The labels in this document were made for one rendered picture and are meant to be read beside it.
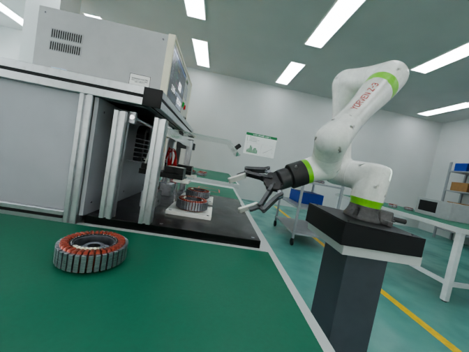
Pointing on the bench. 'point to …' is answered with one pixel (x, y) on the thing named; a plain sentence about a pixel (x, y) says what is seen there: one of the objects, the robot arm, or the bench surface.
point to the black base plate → (224, 209)
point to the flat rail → (177, 137)
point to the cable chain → (142, 143)
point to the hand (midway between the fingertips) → (236, 193)
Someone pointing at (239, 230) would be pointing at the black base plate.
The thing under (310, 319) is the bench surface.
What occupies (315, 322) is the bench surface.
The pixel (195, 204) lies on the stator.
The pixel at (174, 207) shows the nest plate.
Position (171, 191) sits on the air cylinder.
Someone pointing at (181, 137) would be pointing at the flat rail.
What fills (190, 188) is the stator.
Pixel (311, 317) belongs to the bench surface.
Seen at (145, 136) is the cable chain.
